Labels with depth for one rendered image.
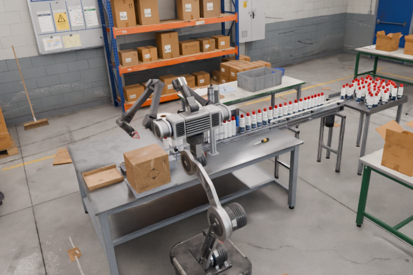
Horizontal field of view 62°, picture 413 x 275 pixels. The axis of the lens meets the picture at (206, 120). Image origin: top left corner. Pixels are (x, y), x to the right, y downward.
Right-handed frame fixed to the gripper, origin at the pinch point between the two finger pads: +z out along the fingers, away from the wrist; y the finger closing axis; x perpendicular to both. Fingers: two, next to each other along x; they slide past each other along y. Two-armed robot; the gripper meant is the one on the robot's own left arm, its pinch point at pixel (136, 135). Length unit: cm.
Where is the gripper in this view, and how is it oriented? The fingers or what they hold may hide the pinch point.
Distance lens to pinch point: 307.6
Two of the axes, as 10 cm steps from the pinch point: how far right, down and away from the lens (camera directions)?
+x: -6.2, 7.7, -1.2
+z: 5.8, 5.6, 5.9
